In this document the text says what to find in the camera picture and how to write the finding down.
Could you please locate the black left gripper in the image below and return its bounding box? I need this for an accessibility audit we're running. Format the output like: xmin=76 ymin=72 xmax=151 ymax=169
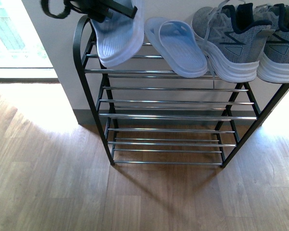
xmin=65 ymin=0 xmax=138 ymax=23

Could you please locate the white rubber slide sandal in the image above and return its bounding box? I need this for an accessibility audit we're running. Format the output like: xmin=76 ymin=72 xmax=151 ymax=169
xmin=91 ymin=0 xmax=145 ymax=67

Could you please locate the grey sneaker navy lining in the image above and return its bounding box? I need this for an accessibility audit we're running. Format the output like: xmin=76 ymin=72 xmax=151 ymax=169
xmin=253 ymin=3 xmax=289 ymax=84
xmin=191 ymin=0 xmax=273 ymax=83

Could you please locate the black metal shoe rack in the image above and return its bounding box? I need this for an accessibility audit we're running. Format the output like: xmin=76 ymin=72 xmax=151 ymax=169
xmin=73 ymin=16 xmax=289 ymax=167

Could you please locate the black cable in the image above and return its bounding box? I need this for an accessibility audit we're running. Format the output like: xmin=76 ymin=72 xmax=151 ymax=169
xmin=40 ymin=0 xmax=74 ymax=19

